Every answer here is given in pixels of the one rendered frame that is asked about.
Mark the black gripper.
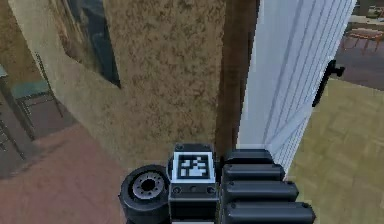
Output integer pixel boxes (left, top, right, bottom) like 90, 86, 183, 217
118, 164, 172, 224

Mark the teal seat metal chair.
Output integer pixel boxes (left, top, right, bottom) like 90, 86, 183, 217
9, 53, 64, 141

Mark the white room door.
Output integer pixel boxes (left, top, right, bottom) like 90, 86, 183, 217
237, 0, 358, 173

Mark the orange wooden chair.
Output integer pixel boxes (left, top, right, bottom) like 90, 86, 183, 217
343, 27, 384, 54

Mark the pale wooden table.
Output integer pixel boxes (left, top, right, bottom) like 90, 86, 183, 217
348, 14, 384, 26

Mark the dark framed wall picture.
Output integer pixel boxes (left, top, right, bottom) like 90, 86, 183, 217
49, 0, 122, 89

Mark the black door handle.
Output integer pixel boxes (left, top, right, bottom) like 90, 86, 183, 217
311, 59, 346, 108

